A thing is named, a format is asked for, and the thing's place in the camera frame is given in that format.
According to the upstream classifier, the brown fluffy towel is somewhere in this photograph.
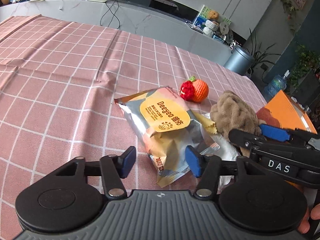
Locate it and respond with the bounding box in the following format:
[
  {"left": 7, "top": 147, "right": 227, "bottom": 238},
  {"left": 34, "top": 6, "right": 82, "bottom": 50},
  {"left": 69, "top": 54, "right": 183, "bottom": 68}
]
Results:
[{"left": 210, "top": 90, "right": 266, "bottom": 141}]

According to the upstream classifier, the orange silver snack packet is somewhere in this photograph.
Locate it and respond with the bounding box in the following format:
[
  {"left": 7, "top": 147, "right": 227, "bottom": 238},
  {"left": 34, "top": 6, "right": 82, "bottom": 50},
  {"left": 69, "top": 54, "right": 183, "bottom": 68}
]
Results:
[{"left": 115, "top": 87, "right": 214, "bottom": 188}]

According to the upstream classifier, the person hand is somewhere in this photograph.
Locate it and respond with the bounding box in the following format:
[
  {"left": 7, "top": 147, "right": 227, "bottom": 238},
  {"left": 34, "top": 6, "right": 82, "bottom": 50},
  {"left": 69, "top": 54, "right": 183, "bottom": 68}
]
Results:
[{"left": 298, "top": 204, "right": 320, "bottom": 234}]

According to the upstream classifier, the orange cardboard box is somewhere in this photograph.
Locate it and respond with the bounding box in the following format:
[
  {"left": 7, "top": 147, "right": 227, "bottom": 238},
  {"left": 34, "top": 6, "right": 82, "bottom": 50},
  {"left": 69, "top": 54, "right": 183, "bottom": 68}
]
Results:
[{"left": 265, "top": 90, "right": 317, "bottom": 134}]

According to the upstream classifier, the orange sponge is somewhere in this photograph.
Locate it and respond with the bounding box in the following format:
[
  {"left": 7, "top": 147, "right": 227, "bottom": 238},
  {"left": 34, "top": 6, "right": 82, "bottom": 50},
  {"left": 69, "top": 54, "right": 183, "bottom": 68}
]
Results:
[{"left": 256, "top": 107, "right": 281, "bottom": 128}]

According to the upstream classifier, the blue water jug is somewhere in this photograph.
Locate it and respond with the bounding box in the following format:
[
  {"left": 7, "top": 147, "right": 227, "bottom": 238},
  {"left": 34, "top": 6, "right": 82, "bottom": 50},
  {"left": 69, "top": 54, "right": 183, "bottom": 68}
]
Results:
[{"left": 264, "top": 70, "right": 290, "bottom": 101}]

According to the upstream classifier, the orange red crochet fruit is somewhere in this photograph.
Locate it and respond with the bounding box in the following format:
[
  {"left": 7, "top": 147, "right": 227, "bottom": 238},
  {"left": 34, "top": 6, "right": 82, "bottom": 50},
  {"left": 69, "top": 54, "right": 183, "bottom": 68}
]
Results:
[{"left": 180, "top": 76, "right": 209, "bottom": 103}]

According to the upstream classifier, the hanging pothos plant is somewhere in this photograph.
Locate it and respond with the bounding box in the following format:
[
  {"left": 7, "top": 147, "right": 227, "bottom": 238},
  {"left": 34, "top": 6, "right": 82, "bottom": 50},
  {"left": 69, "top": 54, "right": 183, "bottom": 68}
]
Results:
[{"left": 289, "top": 43, "right": 319, "bottom": 95}]

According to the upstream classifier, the potted long-leaf plant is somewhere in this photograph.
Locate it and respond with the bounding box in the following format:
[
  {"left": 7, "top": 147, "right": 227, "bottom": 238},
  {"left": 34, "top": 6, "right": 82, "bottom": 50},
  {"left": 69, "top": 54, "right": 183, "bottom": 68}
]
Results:
[{"left": 246, "top": 29, "right": 278, "bottom": 76}]

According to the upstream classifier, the grey metal trash can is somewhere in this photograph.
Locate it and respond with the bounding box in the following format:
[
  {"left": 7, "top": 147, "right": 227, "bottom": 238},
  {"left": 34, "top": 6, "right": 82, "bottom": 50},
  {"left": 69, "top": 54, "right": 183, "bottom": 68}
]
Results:
[{"left": 224, "top": 46, "right": 254, "bottom": 75}]

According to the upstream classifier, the pink checkered tablecloth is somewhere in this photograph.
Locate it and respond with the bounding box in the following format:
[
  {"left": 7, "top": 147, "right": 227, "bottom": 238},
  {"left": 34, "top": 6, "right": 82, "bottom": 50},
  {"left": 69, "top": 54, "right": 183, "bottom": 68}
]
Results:
[{"left": 1, "top": 15, "right": 266, "bottom": 239}]

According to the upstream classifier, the brown teddy bear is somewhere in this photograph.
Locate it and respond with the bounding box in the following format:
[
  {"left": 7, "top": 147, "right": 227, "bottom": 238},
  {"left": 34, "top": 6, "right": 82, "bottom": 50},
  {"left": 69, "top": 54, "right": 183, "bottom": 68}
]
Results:
[{"left": 207, "top": 10, "right": 220, "bottom": 21}]

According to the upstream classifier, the white marble tv console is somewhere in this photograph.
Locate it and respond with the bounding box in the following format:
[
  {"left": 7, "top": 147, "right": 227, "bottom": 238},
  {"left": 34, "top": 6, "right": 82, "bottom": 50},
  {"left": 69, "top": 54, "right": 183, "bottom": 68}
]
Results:
[{"left": 1, "top": 0, "right": 231, "bottom": 65}]

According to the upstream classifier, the black power cable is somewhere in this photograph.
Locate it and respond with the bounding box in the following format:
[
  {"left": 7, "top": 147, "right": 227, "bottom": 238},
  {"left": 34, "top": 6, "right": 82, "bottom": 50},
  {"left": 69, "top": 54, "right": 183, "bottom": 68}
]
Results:
[{"left": 100, "top": 0, "right": 121, "bottom": 29}]

